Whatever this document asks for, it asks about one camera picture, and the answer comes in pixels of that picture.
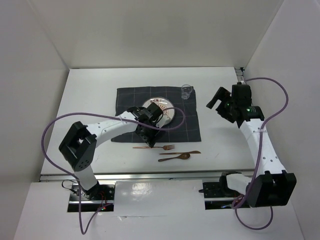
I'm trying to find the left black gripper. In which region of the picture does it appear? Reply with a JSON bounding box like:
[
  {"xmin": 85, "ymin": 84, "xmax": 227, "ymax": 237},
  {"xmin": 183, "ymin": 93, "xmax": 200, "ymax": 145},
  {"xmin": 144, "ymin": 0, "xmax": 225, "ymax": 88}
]
[{"xmin": 134, "ymin": 120, "xmax": 165, "ymax": 148}]

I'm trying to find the copper fork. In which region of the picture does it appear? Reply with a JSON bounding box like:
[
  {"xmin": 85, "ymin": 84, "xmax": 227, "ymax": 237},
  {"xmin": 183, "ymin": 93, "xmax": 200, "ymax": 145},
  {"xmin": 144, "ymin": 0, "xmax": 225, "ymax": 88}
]
[{"xmin": 133, "ymin": 144, "xmax": 175, "ymax": 151}]

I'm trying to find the orange sunburst plate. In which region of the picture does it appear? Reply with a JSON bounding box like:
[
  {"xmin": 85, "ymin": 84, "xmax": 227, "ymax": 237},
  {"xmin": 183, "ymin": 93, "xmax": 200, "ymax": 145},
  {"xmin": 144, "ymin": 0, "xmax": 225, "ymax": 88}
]
[{"xmin": 142, "ymin": 97, "xmax": 175, "ymax": 127}]

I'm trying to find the clear drinking glass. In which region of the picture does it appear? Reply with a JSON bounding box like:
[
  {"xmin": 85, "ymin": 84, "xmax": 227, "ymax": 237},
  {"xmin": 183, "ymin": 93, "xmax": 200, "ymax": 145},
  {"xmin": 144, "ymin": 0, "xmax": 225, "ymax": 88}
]
[{"xmin": 181, "ymin": 84, "xmax": 193, "ymax": 100}]

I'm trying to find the copper knife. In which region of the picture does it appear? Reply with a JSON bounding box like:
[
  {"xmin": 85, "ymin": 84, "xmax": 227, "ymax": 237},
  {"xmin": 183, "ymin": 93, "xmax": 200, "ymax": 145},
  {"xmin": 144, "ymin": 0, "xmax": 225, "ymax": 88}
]
[{"xmin": 159, "ymin": 150, "xmax": 201, "ymax": 155}]

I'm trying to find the dark grey checked cloth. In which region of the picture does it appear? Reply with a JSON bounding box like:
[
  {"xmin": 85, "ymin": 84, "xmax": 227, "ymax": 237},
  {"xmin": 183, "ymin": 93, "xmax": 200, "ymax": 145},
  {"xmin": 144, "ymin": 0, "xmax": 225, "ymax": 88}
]
[{"xmin": 111, "ymin": 86, "xmax": 202, "ymax": 143}]

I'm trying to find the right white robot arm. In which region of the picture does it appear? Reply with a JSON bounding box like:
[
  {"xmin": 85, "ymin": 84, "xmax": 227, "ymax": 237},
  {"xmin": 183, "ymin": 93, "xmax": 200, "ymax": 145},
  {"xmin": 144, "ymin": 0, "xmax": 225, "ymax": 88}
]
[{"xmin": 206, "ymin": 83, "xmax": 297, "ymax": 208}]

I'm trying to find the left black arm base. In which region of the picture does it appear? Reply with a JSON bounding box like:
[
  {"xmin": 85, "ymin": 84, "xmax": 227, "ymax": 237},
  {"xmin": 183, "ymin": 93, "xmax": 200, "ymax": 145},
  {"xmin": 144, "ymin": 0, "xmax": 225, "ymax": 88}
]
[{"xmin": 61, "ymin": 180, "xmax": 116, "ymax": 213}]

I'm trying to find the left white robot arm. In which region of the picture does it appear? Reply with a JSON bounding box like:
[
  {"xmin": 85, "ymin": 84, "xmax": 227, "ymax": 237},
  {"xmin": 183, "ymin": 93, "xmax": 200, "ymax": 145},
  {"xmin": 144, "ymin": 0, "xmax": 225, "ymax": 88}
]
[{"xmin": 58, "ymin": 103, "xmax": 164, "ymax": 200}]

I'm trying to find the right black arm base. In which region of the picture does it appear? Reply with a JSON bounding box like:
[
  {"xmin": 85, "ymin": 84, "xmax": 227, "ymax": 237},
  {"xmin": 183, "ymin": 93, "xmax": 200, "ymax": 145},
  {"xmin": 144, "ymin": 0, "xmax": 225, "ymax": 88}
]
[{"xmin": 198, "ymin": 178, "xmax": 240, "ymax": 210}]

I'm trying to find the copper spoon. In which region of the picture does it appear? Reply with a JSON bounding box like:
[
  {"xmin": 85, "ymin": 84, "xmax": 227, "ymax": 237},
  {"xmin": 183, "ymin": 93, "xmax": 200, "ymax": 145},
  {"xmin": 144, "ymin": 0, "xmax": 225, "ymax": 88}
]
[{"xmin": 158, "ymin": 153, "xmax": 191, "ymax": 162}]

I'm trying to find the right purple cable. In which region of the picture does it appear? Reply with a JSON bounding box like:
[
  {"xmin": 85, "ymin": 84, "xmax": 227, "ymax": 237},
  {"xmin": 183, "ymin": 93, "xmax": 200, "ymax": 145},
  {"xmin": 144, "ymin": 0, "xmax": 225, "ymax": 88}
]
[{"xmin": 231, "ymin": 76, "xmax": 290, "ymax": 230}]

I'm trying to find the purple cable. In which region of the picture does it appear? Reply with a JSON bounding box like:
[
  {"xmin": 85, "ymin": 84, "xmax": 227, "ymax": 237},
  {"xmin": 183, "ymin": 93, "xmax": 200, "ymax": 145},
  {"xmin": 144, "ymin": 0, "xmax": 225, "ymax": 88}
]
[
  {"xmin": 231, "ymin": 76, "xmax": 290, "ymax": 230},
  {"xmin": 41, "ymin": 106, "xmax": 187, "ymax": 235}
]

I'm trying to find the front aluminium rail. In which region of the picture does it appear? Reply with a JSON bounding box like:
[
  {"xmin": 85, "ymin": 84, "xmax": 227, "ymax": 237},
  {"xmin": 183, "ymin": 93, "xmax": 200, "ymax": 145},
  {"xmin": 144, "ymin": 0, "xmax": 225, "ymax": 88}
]
[{"xmin": 38, "ymin": 167, "xmax": 275, "ymax": 183}]

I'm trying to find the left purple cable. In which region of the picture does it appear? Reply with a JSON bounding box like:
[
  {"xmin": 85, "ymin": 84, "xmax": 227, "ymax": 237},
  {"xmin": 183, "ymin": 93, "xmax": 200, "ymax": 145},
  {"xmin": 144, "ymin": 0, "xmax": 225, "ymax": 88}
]
[{"xmin": 41, "ymin": 106, "xmax": 187, "ymax": 235}]

